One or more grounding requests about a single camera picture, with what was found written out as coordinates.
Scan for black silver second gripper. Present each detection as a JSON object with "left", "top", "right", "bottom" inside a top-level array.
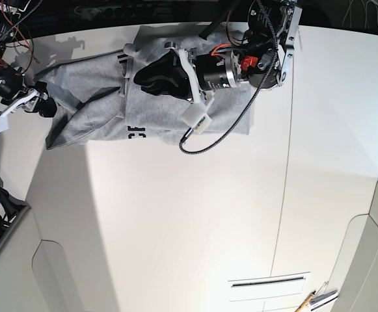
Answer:
[{"left": 133, "top": 42, "right": 241, "bottom": 101}]

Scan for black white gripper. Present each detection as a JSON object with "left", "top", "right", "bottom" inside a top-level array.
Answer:
[{"left": 0, "top": 67, "right": 57, "bottom": 118}]

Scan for grey T-shirt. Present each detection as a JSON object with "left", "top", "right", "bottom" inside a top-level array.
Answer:
[{"left": 34, "top": 24, "right": 254, "bottom": 151}]

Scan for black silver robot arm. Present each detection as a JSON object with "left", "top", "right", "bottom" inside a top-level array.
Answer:
[{"left": 0, "top": 1, "right": 57, "bottom": 118}]

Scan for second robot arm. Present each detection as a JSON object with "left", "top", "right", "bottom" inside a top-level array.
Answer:
[{"left": 133, "top": 1, "right": 302, "bottom": 100}]

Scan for black power strip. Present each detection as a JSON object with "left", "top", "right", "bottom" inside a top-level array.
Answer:
[{"left": 74, "top": 4, "right": 158, "bottom": 21}]

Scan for braided black camera cable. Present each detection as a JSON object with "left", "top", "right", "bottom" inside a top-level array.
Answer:
[{"left": 178, "top": 0, "right": 280, "bottom": 155}]

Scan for white hanging cables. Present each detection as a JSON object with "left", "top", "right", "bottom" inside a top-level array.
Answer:
[{"left": 343, "top": 0, "right": 378, "bottom": 29}]

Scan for white cable grommet plate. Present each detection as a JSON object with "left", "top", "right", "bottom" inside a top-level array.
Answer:
[{"left": 226, "top": 272, "right": 310, "bottom": 302}]

